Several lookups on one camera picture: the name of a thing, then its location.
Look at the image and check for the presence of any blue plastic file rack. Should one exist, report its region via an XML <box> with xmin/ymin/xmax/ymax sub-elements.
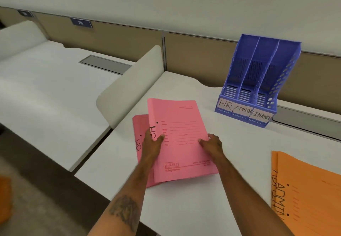
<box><xmin>214</xmin><ymin>33</ymin><xmax>302</xmax><ymax>129</ymax></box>

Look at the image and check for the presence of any person's left forearm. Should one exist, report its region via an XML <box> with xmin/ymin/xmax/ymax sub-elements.
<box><xmin>87</xmin><ymin>162</ymin><xmax>153</xmax><ymax>236</ymax></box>

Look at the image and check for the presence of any white desk divider panel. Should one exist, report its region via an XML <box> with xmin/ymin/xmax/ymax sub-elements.
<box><xmin>96</xmin><ymin>45</ymin><xmax>165</xmax><ymax>130</ymax></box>
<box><xmin>0</xmin><ymin>20</ymin><xmax>49</xmax><ymax>61</ymax></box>

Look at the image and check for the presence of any orange paper file folder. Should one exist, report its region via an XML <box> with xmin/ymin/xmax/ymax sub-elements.
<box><xmin>271</xmin><ymin>151</ymin><xmax>279</xmax><ymax>210</ymax></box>
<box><xmin>276</xmin><ymin>151</ymin><xmax>341</xmax><ymax>236</ymax></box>

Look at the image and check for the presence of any tan partition panel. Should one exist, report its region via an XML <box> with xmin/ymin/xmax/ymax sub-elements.
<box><xmin>0</xmin><ymin>6</ymin><xmax>164</xmax><ymax>63</ymax></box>
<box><xmin>163</xmin><ymin>30</ymin><xmax>341</xmax><ymax>115</ymax></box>

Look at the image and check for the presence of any medium white paper label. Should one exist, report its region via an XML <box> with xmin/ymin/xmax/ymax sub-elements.
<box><xmin>233</xmin><ymin>104</ymin><xmax>252</xmax><ymax>117</ymax></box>

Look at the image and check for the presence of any grey desk cable cover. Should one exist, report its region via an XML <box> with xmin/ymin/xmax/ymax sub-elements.
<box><xmin>79</xmin><ymin>55</ymin><xmax>133</xmax><ymax>75</ymax></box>
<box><xmin>271</xmin><ymin>106</ymin><xmax>341</xmax><ymax>141</ymax></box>

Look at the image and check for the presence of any person's left hand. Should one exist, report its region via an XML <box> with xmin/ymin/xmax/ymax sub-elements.
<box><xmin>140</xmin><ymin>128</ymin><xmax>166</xmax><ymax>168</ymax></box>

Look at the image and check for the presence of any small white paper label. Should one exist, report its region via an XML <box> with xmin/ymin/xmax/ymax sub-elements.
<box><xmin>217</xmin><ymin>97</ymin><xmax>234</xmax><ymax>112</ymax></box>

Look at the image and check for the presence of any orange chair seat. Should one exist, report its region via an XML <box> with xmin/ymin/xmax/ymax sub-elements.
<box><xmin>0</xmin><ymin>176</ymin><xmax>13</xmax><ymax>224</ymax></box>

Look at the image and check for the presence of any person's right forearm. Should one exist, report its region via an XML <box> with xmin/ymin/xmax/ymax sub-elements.
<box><xmin>214</xmin><ymin>159</ymin><xmax>294</xmax><ymax>236</ymax></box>

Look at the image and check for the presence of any pink paper file folder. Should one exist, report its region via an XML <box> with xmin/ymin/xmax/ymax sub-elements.
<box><xmin>132</xmin><ymin>114</ymin><xmax>160</xmax><ymax>188</ymax></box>
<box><xmin>147</xmin><ymin>98</ymin><xmax>219</xmax><ymax>184</ymax></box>

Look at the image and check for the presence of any long white paper label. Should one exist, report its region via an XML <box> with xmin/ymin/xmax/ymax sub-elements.
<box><xmin>249</xmin><ymin>108</ymin><xmax>275</xmax><ymax>124</ymax></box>

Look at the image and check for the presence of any person's right hand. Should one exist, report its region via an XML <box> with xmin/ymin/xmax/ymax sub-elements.
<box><xmin>198</xmin><ymin>133</ymin><xmax>225</xmax><ymax>164</ymax></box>

